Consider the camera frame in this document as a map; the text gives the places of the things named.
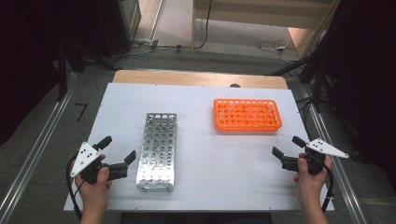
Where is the peach coloured panel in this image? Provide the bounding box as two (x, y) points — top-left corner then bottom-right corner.
(288, 27), (316, 59)

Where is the metal test tube rack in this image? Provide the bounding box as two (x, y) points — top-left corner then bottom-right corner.
(135, 112), (177, 193)

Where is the beige wooden furniture frame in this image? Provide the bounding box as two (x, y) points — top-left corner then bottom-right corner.
(190, 0), (340, 49)

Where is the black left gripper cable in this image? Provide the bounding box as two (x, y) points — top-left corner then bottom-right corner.
(64, 155), (87, 220)

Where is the dark cabinet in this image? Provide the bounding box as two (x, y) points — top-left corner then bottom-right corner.
(96, 0), (142, 58)

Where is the white table cover board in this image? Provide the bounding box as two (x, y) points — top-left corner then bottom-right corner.
(64, 82), (334, 213)

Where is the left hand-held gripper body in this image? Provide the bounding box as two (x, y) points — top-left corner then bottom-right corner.
(69, 142), (129, 185)

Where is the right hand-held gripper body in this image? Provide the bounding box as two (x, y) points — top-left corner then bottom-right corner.
(281, 138), (349, 175)

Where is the orange test tube rack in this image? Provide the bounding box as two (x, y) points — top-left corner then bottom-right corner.
(213, 98), (283, 134)

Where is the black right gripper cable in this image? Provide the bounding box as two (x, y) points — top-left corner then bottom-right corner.
(320, 155), (335, 214)

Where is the black hanging cable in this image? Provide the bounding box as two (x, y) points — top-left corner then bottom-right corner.
(194, 0), (214, 50)

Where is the black tripod stand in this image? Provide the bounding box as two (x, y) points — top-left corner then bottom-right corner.
(270, 46), (335, 113)

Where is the metal floor rail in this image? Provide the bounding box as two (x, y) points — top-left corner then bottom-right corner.
(300, 83), (369, 224)
(0, 72), (78, 224)

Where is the white floor cable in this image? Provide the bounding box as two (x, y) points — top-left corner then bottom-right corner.
(255, 39), (290, 63)

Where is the person's left hand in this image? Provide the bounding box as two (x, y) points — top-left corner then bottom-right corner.
(72, 154), (113, 209)

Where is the person's right hand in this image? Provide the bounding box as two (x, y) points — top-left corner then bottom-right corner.
(292, 152), (334, 205)

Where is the dark curtain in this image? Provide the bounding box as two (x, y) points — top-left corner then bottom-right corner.
(0, 0), (97, 144)
(323, 0), (396, 188)

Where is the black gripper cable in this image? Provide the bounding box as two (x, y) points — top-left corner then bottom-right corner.
(320, 155), (335, 214)
(64, 155), (87, 220)

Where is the black metal stand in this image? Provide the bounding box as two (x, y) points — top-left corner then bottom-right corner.
(55, 40), (118, 102)

